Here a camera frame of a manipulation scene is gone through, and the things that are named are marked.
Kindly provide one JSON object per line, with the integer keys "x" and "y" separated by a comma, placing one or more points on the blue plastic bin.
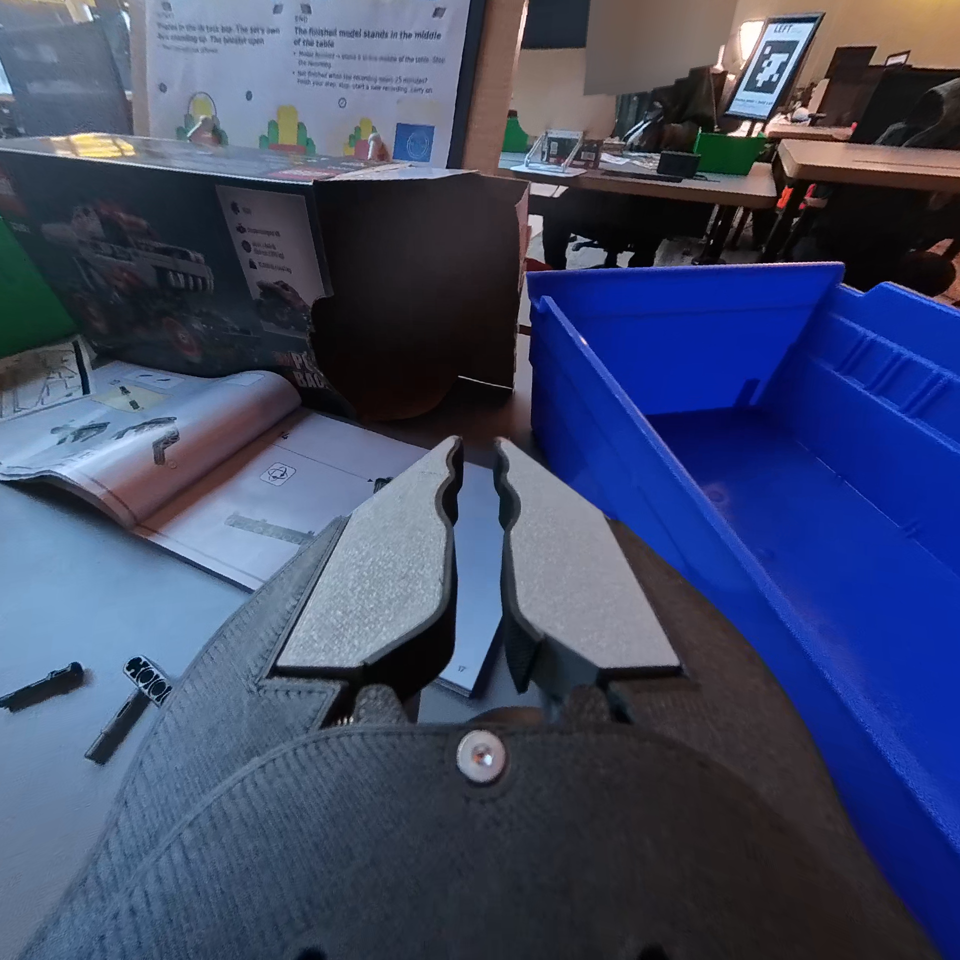
{"x": 780, "y": 510}

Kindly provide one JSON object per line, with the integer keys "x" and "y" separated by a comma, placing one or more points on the clear acrylic stand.
{"x": 555, "y": 150}

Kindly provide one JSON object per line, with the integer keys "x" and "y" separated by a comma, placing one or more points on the black lego set box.
{"x": 150, "y": 262}

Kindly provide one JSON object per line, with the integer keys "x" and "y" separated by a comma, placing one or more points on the green plastic bin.
{"x": 727, "y": 154}

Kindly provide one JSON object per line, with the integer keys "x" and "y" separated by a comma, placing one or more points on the paper sheet with line drawing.
{"x": 41, "y": 379}

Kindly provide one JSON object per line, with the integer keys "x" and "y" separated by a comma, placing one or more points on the open instruction booklet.
{"x": 247, "y": 465}

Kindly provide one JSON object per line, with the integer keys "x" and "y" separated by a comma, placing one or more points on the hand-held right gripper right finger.
{"x": 577, "y": 577}

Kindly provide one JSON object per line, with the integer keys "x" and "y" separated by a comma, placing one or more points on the large green bin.
{"x": 30, "y": 292}

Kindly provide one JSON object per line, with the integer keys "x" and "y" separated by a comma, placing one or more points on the screen with black-white marker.
{"x": 776, "y": 67}

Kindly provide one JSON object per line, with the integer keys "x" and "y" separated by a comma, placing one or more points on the brown cardboard post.
{"x": 499, "y": 75}

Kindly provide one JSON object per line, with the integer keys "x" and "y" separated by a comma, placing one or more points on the black lego axle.
{"x": 116, "y": 726}

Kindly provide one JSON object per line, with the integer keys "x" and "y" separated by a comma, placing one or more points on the black lego beam with holes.
{"x": 146, "y": 675}

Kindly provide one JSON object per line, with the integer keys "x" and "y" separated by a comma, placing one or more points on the small black box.
{"x": 679, "y": 163}

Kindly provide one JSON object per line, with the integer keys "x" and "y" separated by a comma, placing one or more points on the long beige table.
{"x": 712, "y": 187}

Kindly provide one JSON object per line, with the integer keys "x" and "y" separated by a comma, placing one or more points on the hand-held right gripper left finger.
{"x": 375, "y": 570}

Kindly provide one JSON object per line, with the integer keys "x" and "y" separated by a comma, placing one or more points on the white instruction poster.
{"x": 337, "y": 60}

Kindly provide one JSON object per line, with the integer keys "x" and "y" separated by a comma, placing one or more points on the beige table with groove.
{"x": 870, "y": 161}

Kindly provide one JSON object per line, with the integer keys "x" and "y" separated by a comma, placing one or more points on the black lego connector pin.
{"x": 45, "y": 686}

